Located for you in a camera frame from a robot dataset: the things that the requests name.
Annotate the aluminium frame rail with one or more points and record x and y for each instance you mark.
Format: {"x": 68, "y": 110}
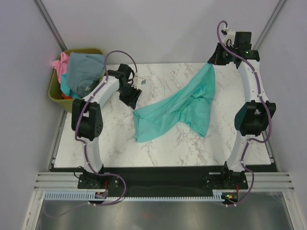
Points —
{"x": 66, "y": 181}

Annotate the olive green laundry bin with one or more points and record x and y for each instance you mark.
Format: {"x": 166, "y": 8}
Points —
{"x": 54, "y": 91}

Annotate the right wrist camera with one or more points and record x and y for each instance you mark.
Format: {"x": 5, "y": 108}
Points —
{"x": 228, "y": 36}

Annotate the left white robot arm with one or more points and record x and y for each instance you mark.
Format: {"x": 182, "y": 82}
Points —
{"x": 86, "y": 116}

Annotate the orange red garment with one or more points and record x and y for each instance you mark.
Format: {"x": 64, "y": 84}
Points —
{"x": 64, "y": 97}

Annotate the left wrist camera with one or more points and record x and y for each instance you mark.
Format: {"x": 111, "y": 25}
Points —
{"x": 139, "y": 81}

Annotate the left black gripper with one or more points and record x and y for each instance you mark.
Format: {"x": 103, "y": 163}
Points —
{"x": 131, "y": 101}

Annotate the light blue cable duct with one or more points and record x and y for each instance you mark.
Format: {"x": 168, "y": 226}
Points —
{"x": 94, "y": 196}

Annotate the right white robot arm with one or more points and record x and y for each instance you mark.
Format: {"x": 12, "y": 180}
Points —
{"x": 255, "y": 116}

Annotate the teal t shirt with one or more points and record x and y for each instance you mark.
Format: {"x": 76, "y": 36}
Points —
{"x": 191, "y": 106}

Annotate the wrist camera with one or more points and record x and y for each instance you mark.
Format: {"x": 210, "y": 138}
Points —
{"x": 139, "y": 81}
{"x": 228, "y": 36}

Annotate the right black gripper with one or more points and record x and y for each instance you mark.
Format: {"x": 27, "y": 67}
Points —
{"x": 215, "y": 59}

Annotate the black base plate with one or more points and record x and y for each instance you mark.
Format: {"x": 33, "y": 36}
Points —
{"x": 163, "y": 182}

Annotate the grey blue t shirt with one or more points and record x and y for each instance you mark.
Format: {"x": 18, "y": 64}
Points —
{"x": 84, "y": 72}

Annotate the pink t shirt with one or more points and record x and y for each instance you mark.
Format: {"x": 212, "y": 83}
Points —
{"x": 60, "y": 66}

